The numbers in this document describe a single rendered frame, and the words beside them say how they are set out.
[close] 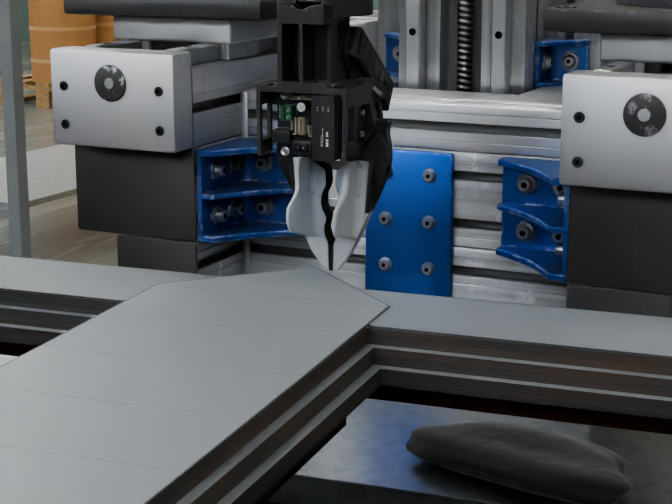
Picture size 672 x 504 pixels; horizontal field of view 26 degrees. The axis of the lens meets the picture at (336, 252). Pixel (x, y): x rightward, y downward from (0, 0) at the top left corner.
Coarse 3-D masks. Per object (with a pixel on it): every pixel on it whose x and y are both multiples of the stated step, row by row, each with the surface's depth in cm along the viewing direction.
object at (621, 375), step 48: (0, 336) 105; (48, 336) 104; (384, 336) 96; (432, 336) 95; (336, 384) 90; (384, 384) 96; (432, 384) 94; (480, 384) 93; (528, 384) 92; (576, 384) 92; (624, 384) 91; (240, 432) 78; (288, 432) 83; (192, 480) 73; (240, 480) 77
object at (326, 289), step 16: (208, 288) 106; (224, 288) 106; (240, 288) 106; (256, 288) 106; (272, 288) 106; (288, 288) 106; (304, 288) 106; (320, 288) 106; (336, 288) 106; (352, 288) 106; (368, 304) 102; (384, 304) 102
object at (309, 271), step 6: (282, 270) 111; (288, 270) 111; (294, 270) 111; (300, 270) 111; (306, 270) 111; (312, 270) 111; (318, 270) 111; (306, 276) 109; (312, 276) 109; (318, 276) 109; (324, 276) 109; (330, 276) 109
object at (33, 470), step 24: (0, 456) 74; (24, 456) 74; (48, 456) 74; (72, 456) 74; (0, 480) 70; (24, 480) 70; (48, 480) 70; (72, 480) 70; (96, 480) 70; (120, 480) 70; (144, 480) 70; (168, 480) 70
